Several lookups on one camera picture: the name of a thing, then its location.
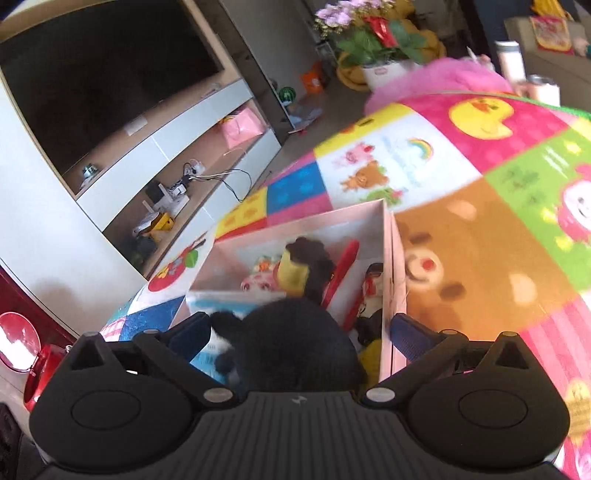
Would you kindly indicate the pink fuzzy blanket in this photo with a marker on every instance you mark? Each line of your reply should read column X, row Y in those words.
column 434, row 81

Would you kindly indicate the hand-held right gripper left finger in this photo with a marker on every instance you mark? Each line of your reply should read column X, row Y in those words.
column 189, row 330

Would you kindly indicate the white wooden media cabinet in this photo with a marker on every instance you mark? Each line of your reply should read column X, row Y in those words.
column 184, row 134

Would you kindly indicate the pink cardboard box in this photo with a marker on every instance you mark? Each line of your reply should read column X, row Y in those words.
column 295, row 226

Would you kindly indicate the black plush toy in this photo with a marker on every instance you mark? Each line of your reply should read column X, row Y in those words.
column 291, row 346

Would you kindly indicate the green ball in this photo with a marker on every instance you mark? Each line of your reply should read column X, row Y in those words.
column 287, row 95

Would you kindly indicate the potted pink orchid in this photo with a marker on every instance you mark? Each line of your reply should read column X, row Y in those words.
column 383, row 46

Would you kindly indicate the yellow cartoon bag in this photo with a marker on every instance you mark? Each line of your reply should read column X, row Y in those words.
column 551, row 30

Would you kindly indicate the black flat television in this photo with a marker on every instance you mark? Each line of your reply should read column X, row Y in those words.
column 106, row 78

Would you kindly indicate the white power strip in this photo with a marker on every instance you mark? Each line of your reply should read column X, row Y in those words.
column 194, row 168

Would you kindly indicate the white and red foam rocket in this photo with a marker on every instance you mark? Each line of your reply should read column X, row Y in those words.
column 341, row 272

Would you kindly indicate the yellow pudding toy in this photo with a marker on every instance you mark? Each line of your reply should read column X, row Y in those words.
column 295, row 272

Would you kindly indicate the metal cup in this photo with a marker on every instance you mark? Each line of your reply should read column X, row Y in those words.
column 545, row 90

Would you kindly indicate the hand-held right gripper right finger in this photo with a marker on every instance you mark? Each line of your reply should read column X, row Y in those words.
column 408, row 334

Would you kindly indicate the small metal bowl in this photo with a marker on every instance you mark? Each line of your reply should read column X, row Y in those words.
column 90, row 171

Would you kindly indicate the pink gift bag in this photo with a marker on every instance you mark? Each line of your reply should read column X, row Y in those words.
column 242, row 129

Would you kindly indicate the blue white wet wipes packet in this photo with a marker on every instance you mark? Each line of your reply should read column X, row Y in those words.
column 221, row 304

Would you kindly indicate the beige sofa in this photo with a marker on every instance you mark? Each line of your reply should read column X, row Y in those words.
column 581, row 83

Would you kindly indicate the red glossy round object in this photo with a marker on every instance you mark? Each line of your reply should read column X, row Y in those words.
column 41, row 374
column 14, row 341

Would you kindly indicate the colourful cartoon play mat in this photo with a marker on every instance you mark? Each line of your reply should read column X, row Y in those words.
column 485, row 230

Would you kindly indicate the pink pig spinning toy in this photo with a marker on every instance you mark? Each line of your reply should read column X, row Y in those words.
column 258, row 277

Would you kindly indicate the white canister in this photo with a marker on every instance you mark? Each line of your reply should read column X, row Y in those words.
column 510, row 60

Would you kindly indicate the red black wind-up doll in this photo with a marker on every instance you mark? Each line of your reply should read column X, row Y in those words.
column 374, row 286

